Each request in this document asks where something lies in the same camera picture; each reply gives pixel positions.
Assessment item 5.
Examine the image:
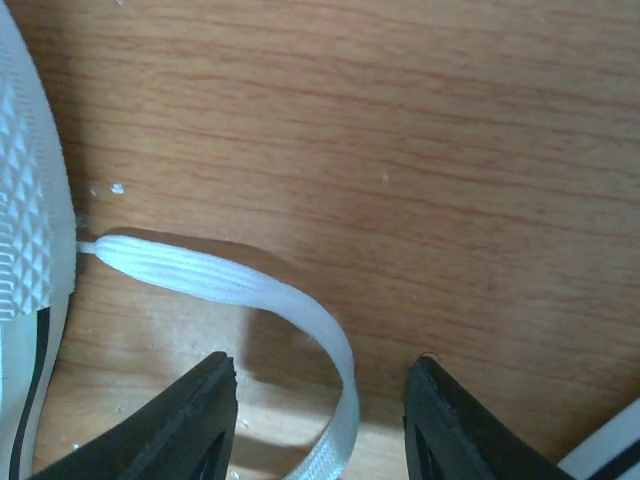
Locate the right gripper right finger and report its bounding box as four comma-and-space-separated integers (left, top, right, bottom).
404, 356, 571, 480

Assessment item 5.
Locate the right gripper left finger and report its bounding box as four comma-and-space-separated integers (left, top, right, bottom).
33, 352, 238, 480

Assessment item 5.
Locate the white lace of sneaker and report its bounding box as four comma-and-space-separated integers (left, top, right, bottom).
74, 232, 362, 480

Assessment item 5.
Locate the black canvas sneaker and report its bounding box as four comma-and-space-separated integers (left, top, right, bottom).
1, 6, 76, 479
558, 400, 640, 480

